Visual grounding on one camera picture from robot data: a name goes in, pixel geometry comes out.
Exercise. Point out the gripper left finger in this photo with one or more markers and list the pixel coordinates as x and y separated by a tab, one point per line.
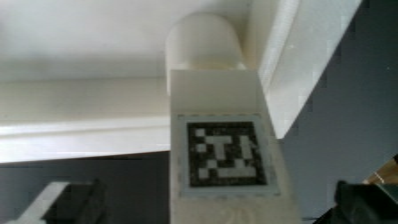
68	204

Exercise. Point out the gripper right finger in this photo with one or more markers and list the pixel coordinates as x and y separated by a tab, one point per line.
367	204

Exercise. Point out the white leg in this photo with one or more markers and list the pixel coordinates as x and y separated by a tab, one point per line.
230	180

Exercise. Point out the white square tabletop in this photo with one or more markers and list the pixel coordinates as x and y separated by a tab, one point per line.
84	103

